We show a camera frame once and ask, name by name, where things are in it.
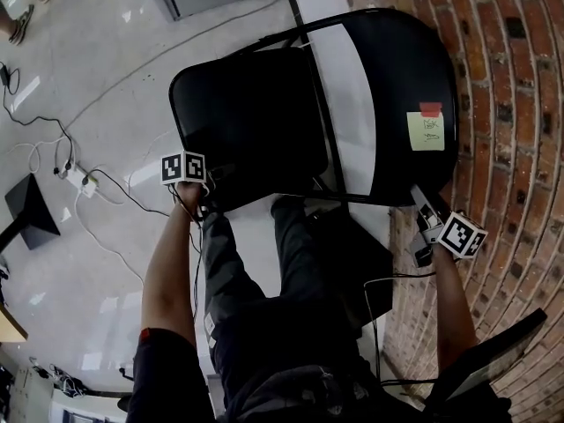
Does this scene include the black floor cable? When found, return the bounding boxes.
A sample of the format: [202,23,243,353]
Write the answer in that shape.
[0,62,171,218]

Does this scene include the person's black printed shirt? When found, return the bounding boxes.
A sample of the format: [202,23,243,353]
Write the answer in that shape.
[125,327,512,423]

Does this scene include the white floor cable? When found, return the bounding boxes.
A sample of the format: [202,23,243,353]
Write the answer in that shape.
[8,138,146,281]

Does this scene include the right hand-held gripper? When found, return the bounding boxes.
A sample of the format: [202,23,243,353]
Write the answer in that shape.
[409,184,489,269]

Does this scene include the yellow sticky note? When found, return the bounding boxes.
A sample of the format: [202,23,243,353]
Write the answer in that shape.
[405,111,445,152]

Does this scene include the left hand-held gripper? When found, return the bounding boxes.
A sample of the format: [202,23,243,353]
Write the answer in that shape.
[160,150,212,222]

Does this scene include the black folding chair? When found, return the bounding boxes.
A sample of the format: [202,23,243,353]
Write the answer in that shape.
[168,7,460,213]

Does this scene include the person's dark trousers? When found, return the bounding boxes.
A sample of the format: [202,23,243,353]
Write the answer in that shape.
[200,195,384,413]

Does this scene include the person's right forearm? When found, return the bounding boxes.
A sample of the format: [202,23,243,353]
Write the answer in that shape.
[429,242,479,372]

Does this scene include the white power strip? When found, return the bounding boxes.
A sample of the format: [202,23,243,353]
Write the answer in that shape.
[65,165,98,198]

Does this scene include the wooden table with black base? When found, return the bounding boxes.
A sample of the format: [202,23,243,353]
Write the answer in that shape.
[0,173,62,342]

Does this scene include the person's left forearm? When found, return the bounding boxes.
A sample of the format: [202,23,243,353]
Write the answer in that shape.
[140,182,206,347]

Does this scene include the black equipment pile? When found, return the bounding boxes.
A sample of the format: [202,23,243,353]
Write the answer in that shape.
[28,357,89,398]

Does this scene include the black monitor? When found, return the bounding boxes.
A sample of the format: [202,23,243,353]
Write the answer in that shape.
[425,308,549,409]

